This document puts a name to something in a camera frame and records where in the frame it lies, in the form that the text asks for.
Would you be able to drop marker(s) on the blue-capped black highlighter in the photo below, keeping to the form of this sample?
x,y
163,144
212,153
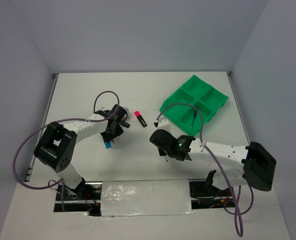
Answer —
x,y
107,144

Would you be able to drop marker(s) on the aluminium table edge rail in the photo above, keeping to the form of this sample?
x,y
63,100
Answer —
x,y
31,166

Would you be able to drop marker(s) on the silver tape sheet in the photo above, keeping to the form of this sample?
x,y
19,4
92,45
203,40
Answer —
x,y
145,198

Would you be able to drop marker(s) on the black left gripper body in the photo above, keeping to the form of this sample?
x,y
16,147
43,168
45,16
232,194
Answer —
x,y
109,134

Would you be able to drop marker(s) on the green compartment tray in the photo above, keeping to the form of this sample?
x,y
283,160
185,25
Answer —
x,y
194,94

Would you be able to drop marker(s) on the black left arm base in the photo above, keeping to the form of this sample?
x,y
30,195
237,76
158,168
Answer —
x,y
86,199

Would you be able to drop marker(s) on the pink-capped black highlighter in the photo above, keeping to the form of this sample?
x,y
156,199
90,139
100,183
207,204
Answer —
x,y
140,119

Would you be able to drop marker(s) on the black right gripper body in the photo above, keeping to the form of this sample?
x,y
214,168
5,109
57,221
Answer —
x,y
163,152

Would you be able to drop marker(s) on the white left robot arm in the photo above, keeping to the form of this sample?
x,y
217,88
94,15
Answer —
x,y
56,146

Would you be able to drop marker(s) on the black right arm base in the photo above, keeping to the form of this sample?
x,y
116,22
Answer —
x,y
205,196

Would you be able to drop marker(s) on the blue gel pen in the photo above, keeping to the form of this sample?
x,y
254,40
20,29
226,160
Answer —
x,y
193,120

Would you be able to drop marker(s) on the right aluminium table rail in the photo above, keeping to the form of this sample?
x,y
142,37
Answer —
x,y
243,125

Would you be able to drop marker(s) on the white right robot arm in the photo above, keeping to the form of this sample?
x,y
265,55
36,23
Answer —
x,y
249,164

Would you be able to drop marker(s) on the orange-capped black highlighter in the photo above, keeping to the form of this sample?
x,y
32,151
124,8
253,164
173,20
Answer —
x,y
125,124

